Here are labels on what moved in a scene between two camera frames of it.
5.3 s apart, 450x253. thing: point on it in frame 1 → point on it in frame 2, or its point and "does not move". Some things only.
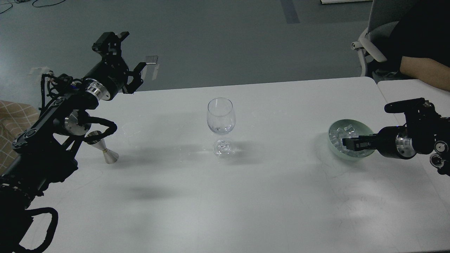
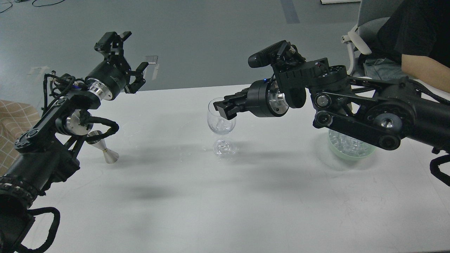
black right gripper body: [417, 136] → [265, 99]
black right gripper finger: [362, 143] → [233, 104]
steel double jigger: [110, 156] does not move
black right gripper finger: [416, 105] → [283, 52]
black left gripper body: [107, 77] does not move
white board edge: [325, 1] does not move
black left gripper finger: [136, 82] does not move
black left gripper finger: [109, 44] does not move
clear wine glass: [221, 118] does not move
